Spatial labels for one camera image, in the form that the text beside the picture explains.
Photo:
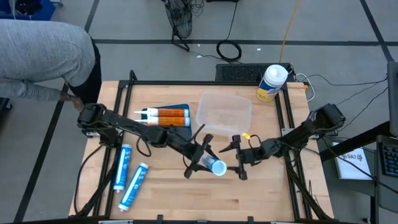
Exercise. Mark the orange sealant tube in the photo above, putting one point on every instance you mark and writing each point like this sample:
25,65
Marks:
171,121
171,112

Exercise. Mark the person's hand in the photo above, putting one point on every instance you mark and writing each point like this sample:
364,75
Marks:
76,102

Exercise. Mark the black object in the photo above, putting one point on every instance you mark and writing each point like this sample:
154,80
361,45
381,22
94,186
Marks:
3,105

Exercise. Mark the black floor fan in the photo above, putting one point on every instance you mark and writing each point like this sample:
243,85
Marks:
182,21

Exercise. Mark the black aluminium table frame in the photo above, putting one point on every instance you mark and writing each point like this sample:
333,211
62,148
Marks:
202,83

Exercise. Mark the white paper sheet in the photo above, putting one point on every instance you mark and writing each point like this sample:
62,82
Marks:
351,168

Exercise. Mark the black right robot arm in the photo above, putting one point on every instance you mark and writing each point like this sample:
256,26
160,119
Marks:
298,135

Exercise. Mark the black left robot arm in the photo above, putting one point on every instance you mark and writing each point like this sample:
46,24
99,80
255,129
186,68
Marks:
124,123

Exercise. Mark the person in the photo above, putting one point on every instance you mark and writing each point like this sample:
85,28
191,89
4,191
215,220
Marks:
40,49

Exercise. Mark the blue plastic bin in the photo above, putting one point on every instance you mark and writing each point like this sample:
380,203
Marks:
46,11

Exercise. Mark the black diagonal bar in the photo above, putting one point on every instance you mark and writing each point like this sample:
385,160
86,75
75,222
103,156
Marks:
357,141

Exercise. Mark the clear plastic container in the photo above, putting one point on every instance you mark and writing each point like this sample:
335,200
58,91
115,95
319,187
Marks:
224,112

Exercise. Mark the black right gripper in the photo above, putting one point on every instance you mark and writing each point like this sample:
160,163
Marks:
253,154

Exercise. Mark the grey monitor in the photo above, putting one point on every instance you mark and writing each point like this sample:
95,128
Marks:
393,99

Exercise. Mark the black keyboard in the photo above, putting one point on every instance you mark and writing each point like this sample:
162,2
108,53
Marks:
236,73

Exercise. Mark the grey keyboard device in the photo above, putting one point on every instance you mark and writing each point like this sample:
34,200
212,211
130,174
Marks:
390,160

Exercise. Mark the blue silicone tube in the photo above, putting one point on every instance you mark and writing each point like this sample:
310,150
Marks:
219,168
133,186
122,168

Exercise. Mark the Lysol wipes canister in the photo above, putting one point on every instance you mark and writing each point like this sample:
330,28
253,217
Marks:
272,82

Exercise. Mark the teal plastic tray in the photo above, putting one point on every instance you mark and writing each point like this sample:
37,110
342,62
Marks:
185,129

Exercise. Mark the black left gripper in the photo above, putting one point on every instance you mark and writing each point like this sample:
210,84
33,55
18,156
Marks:
196,152

